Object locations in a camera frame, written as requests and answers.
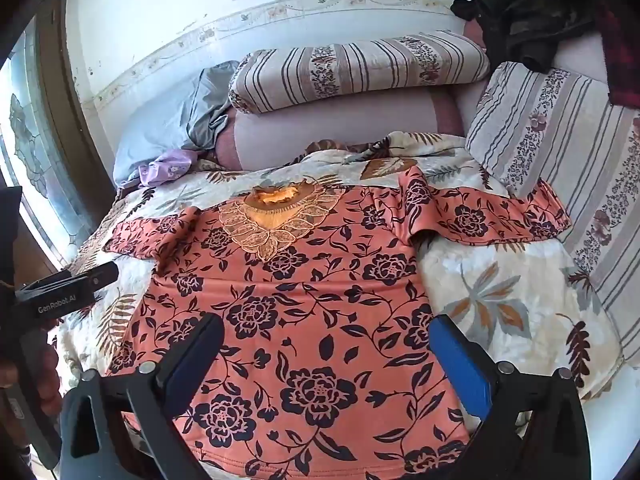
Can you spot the red plaid cloth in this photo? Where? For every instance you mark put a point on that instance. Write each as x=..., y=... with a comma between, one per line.
x=622, y=65

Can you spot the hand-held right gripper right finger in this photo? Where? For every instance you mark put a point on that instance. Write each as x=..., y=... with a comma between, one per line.
x=460, y=365

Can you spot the cream leaf-print blanket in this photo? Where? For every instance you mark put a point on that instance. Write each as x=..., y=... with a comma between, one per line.
x=500, y=270

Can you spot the purple printed cloth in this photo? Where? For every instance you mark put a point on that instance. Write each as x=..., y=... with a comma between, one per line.
x=165, y=167

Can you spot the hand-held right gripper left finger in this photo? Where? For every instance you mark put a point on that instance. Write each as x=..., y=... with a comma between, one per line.
x=192, y=375

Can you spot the wooden window frame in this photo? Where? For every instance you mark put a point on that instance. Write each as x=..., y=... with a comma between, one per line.
x=65, y=125

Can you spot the pink quilted bolster cushion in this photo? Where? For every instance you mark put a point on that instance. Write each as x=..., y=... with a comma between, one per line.
x=340, y=132

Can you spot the square striped floral pillow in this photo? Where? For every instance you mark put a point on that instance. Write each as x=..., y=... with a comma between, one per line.
x=560, y=150

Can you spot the person's left hand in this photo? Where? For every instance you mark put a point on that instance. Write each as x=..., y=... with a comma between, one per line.
x=47, y=367

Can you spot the orange floral shirt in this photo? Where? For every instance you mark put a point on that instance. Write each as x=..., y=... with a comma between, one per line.
x=300, y=310

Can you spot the light blue grey cloth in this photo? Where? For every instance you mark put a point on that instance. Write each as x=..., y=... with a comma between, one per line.
x=155, y=120

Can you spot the long striped floral pillow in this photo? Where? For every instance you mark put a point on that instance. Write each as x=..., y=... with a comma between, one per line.
x=360, y=67

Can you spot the pile of dark clothes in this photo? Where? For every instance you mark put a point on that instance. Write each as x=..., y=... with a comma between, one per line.
x=535, y=20

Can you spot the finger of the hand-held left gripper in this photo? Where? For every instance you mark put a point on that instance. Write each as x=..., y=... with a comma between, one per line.
x=97, y=276

